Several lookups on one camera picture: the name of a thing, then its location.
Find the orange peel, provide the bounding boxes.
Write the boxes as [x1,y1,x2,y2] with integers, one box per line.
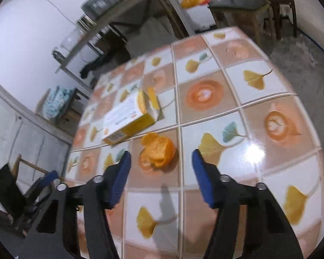
[139,132,176,170]

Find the yellow white cardboard box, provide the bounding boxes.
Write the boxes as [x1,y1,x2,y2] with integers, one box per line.
[102,87,161,145]

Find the patterned tablecloth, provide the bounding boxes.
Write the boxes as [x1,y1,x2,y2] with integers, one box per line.
[65,27,324,258]

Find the grey metal shelf table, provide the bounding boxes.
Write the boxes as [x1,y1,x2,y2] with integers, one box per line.
[55,0,195,77]

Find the wooden chair black seat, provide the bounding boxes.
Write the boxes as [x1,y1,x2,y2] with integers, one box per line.
[208,0,275,47]

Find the dark wooden stool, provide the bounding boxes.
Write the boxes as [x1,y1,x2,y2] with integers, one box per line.
[269,0,298,40]

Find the grey box appliance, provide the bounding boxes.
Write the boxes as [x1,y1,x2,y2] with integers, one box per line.
[81,0,123,21]

